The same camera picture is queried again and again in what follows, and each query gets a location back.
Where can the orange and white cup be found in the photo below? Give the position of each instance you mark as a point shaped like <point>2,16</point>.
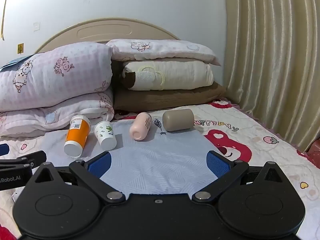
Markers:
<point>76,135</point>

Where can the pink white printed pillow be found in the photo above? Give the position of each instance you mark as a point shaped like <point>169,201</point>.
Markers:
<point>162,48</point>

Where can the white paper cup green print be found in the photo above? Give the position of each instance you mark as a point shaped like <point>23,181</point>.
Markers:
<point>106,135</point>

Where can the beige bed headboard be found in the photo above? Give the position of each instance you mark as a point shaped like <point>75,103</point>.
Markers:
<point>105,30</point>

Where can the white wall switch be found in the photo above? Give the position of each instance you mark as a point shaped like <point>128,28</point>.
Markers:
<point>36,26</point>

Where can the brown pillow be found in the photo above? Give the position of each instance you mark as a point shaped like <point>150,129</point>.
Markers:
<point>170,97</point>

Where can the dark red object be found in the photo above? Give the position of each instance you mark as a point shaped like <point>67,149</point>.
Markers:
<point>314,155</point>

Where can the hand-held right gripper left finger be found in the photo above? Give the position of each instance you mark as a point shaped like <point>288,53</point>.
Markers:
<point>100,164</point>

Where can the pink cylindrical bottle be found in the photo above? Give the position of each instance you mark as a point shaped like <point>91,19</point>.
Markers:
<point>140,126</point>

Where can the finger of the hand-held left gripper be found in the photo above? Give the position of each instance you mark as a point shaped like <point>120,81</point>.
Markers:
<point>32,158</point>
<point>3,150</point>

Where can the white pink folded quilt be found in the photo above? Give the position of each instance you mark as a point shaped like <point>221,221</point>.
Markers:
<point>50,120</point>

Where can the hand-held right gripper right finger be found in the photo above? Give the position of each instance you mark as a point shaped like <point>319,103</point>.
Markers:
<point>218,163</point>

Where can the taupe cup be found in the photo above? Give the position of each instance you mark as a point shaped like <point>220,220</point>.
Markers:
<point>178,120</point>

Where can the cream folded blanket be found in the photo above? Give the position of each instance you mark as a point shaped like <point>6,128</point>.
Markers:
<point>180,76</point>

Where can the pink checked folded quilt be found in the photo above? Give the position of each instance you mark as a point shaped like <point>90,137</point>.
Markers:
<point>55,80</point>

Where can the cream pleated curtain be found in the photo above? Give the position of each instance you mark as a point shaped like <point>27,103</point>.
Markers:
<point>275,55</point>

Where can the light blue textured cloth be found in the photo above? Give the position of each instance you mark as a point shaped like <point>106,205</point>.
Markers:
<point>155,160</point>

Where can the yellow wall sticker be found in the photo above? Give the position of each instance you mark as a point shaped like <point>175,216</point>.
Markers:
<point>20,49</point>

